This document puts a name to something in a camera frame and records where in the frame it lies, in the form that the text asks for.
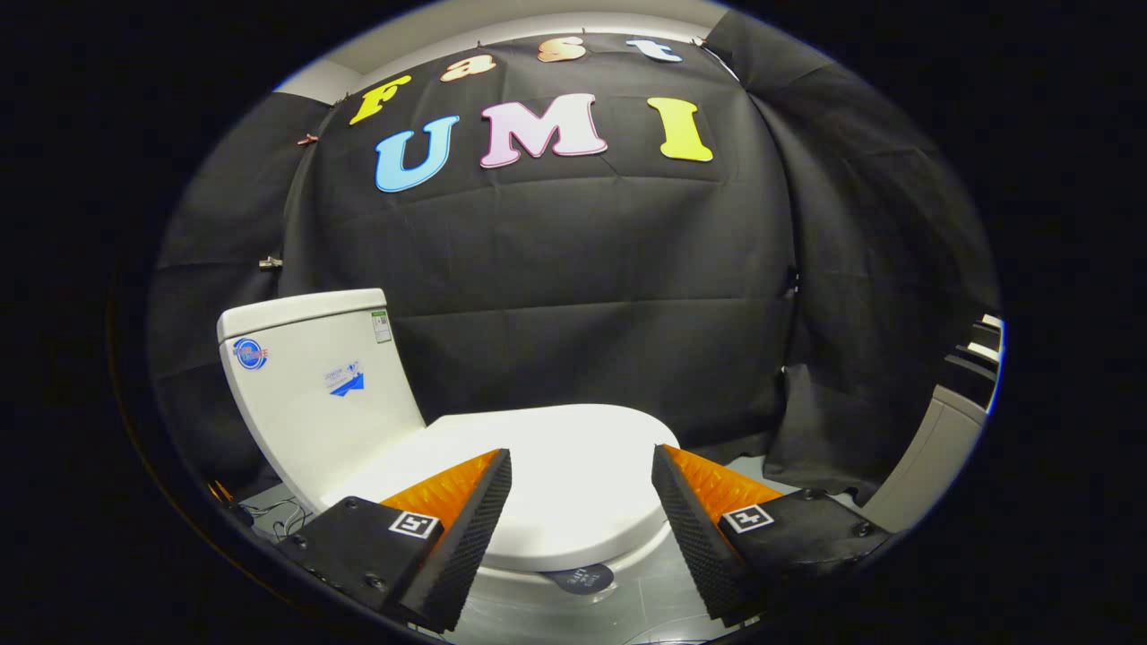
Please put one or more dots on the dark round lid pull tab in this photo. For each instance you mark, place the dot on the dark round lid pull tab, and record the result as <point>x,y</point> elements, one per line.
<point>582,579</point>

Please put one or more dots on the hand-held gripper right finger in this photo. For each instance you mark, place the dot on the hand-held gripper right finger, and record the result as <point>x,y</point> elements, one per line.
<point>694,537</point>

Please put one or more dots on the white toilet lid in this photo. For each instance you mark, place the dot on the white toilet lid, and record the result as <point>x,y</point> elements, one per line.
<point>573,475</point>

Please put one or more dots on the white toilet bowl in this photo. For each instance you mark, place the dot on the white toilet bowl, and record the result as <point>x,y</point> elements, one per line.
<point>520,580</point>

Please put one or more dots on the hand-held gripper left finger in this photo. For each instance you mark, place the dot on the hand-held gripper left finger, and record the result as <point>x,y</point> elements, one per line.
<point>466,537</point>

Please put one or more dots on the black backdrop cloth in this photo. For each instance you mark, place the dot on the black backdrop cloth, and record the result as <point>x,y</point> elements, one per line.
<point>573,269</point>

